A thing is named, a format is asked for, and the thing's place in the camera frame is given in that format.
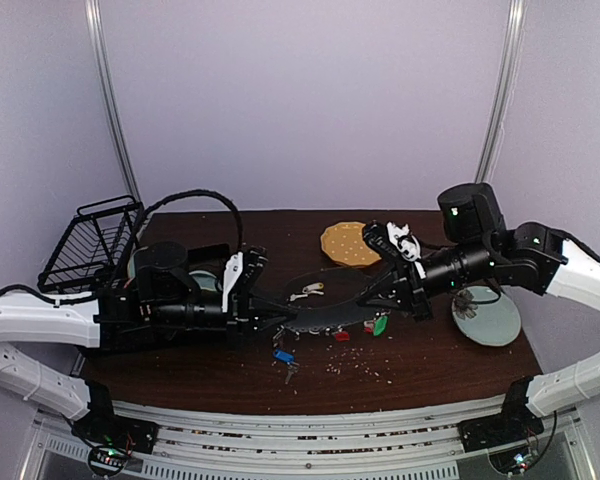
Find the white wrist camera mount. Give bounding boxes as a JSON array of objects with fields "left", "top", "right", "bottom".
[
  {"left": 221, "top": 251, "right": 243, "bottom": 313},
  {"left": 386, "top": 222, "right": 426, "bottom": 279}
]

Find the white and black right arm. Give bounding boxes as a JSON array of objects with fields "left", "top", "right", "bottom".
[{"left": 356, "top": 183, "right": 600, "bottom": 320}]

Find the yellow polka dot plate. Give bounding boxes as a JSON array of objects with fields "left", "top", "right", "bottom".
[{"left": 320, "top": 221, "right": 381, "bottom": 268}]

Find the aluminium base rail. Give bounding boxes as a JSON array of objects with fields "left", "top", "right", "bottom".
[{"left": 29, "top": 394, "right": 581, "bottom": 480}]

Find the patterned plate in stand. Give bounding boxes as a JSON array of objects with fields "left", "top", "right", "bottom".
[{"left": 188, "top": 269, "right": 223, "bottom": 297}]

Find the blue tag key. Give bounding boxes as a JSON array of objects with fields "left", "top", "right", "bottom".
[{"left": 273, "top": 349, "right": 300, "bottom": 385}]

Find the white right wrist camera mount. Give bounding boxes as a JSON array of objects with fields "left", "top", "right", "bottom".
[{"left": 386, "top": 222, "right": 426, "bottom": 279}]

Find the red tag key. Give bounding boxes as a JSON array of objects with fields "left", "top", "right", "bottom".
[{"left": 332, "top": 330, "right": 351, "bottom": 342}]

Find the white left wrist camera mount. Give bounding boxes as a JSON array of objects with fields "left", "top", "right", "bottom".
[{"left": 221, "top": 251, "right": 243, "bottom": 313}]

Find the left aluminium corner post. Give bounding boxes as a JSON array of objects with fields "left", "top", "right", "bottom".
[{"left": 84, "top": 0, "right": 141, "bottom": 200}]

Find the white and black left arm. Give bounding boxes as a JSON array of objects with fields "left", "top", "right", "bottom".
[{"left": 0, "top": 241, "right": 297, "bottom": 444}]

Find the teal floral plate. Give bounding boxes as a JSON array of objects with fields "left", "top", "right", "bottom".
[{"left": 451, "top": 286, "right": 521, "bottom": 347}]

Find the green tag key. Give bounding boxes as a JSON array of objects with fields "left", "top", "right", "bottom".
[{"left": 364, "top": 315, "right": 389, "bottom": 336}]

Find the yellow tag key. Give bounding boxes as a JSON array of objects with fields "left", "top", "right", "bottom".
[{"left": 288, "top": 282, "right": 324, "bottom": 302}]

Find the black wire dish rack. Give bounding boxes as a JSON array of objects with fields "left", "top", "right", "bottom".
[{"left": 37, "top": 194, "right": 144, "bottom": 294}]

